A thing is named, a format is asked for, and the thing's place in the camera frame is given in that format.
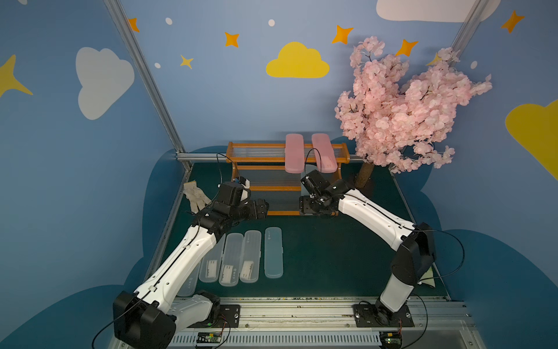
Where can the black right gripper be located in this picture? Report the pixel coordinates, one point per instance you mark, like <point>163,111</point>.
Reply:
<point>307,205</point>

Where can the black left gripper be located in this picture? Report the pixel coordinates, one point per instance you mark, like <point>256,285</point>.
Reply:
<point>258,209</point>

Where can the clear pencil case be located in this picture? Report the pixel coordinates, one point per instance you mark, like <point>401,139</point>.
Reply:
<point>211,263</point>
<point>231,260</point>
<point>189,286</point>
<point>250,262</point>

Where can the pink blossom artificial tree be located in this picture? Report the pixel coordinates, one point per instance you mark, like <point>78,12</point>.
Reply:
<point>397,125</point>

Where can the beige knit work glove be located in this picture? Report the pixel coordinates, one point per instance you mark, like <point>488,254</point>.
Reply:
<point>197,198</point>

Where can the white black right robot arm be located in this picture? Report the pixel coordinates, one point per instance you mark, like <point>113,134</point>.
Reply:
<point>413,244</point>

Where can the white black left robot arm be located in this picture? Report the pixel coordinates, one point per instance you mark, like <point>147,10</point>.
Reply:
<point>147,317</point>

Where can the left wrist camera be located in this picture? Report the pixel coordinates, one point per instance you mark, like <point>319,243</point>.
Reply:
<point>244,182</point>

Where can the green black work glove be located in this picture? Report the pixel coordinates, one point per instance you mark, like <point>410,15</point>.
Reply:
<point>428,278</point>

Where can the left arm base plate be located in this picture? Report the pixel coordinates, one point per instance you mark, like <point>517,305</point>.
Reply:
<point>228,315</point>

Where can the clear pencil case far left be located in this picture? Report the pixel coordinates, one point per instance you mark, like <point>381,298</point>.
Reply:
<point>189,286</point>

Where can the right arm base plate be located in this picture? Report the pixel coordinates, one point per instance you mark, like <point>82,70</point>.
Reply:
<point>368,315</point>

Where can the left green circuit board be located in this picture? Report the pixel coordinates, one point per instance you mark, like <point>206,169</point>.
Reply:
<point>208,338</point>

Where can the pink pencil case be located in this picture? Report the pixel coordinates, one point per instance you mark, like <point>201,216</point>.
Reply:
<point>324,153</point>
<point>294,160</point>

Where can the right circuit board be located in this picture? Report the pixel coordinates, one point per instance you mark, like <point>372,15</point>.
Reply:
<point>390,340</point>

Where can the aluminium front rail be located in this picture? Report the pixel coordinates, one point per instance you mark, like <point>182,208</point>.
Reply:
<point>329,323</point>

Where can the light blue pencil case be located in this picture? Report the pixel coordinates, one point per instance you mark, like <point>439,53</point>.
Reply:
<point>273,253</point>

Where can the orange three-tier shelf rack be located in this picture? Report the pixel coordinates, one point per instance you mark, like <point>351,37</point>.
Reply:
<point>263,165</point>

